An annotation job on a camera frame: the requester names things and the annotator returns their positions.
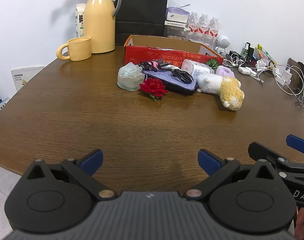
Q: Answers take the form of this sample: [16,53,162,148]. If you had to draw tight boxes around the long white charger cable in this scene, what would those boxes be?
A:
[252,64,304,97]

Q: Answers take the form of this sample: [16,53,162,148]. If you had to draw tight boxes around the white cable bundle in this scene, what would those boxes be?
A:
[223,55,246,67]

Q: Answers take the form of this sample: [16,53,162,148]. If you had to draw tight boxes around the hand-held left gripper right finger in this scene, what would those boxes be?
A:
[184,149,282,201]

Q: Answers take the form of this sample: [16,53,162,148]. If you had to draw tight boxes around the white flat box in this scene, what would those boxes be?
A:
[164,20,188,28]

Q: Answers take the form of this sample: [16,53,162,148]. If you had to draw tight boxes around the red rose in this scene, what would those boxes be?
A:
[139,78,169,102]

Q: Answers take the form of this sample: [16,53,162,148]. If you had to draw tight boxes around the purple cloth pouch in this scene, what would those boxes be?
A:
[142,69,199,96]

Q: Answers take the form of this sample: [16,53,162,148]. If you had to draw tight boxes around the white robot toy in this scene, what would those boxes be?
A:
[215,34,231,54]

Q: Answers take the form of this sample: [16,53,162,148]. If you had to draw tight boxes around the purple tissue pack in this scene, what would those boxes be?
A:
[166,5,191,22]

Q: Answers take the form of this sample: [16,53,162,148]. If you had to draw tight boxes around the eyeglasses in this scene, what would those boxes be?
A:
[296,85,304,108]

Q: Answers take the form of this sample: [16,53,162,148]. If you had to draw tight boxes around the red cardboard box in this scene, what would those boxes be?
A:
[124,35,224,68]

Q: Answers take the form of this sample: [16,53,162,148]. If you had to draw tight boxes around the white booklet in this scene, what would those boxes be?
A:
[10,66,45,93]

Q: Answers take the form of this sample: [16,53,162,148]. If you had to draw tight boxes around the black paper bag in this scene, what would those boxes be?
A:
[114,0,169,46]

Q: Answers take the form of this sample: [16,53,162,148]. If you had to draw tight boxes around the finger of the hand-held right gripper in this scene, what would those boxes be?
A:
[248,142,304,179]
[286,134,304,155]

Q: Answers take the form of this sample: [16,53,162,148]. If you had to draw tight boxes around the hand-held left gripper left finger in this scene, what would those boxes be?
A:
[26,149,117,201]

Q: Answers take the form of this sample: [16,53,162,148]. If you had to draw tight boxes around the clear snack container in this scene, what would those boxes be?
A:
[164,26,190,41]

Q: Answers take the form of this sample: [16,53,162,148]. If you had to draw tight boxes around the clear plastic container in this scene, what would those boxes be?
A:
[117,63,145,92]

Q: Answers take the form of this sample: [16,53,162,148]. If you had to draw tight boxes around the yellow thermos jug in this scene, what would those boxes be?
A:
[84,0,123,54]

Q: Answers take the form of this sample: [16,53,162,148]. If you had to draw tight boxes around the pink-tied black cable bundle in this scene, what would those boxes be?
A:
[140,59,173,72]

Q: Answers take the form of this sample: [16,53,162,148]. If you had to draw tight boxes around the white charger plug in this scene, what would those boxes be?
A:
[274,65,292,85]

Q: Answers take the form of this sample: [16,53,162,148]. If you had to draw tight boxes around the white charger with cable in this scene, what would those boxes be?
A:
[238,66,257,75]

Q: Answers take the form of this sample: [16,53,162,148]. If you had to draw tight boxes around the brown leather wallet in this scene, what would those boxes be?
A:
[287,57,304,94]

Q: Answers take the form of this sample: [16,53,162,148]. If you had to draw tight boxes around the purple scrunchie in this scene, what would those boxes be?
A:
[215,65,235,79]

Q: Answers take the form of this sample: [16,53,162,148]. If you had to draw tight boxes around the white and yellow plush toy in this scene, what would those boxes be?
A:
[196,74,245,111]

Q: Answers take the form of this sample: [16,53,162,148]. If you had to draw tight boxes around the white milk carton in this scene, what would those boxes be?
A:
[75,3,88,38]

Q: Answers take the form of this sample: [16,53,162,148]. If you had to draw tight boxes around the yellow mug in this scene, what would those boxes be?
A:
[56,37,92,61]

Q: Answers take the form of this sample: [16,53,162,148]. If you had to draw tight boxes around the person's right hand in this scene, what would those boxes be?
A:
[295,207,304,238]

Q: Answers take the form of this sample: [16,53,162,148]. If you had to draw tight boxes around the yellow green snack packet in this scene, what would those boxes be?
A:
[257,44,277,65]

